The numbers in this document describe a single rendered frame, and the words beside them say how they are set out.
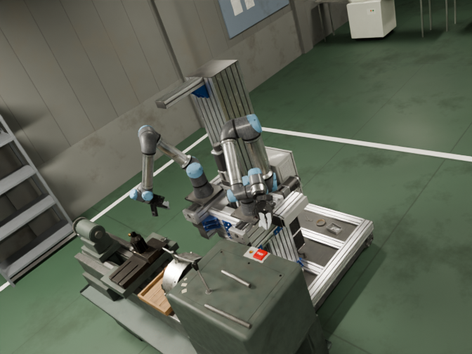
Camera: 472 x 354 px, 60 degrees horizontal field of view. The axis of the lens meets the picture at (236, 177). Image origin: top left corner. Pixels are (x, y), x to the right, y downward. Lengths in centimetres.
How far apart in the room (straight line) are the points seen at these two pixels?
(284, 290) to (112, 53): 473
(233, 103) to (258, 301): 124
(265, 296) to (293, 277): 17
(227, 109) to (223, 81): 18
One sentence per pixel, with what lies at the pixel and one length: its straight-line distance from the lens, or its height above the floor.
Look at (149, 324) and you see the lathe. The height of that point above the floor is 54.
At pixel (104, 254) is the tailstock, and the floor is 91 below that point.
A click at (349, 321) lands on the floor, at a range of 344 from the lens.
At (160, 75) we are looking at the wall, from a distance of 655.
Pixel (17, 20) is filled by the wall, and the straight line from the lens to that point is 571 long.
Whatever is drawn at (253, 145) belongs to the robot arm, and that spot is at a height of 163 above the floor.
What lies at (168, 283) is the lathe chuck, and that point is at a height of 118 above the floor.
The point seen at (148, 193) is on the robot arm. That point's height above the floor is 137.
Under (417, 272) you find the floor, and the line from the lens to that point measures 370.
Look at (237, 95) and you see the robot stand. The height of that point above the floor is 184.
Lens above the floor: 276
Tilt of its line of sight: 31 degrees down
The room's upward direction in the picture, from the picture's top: 20 degrees counter-clockwise
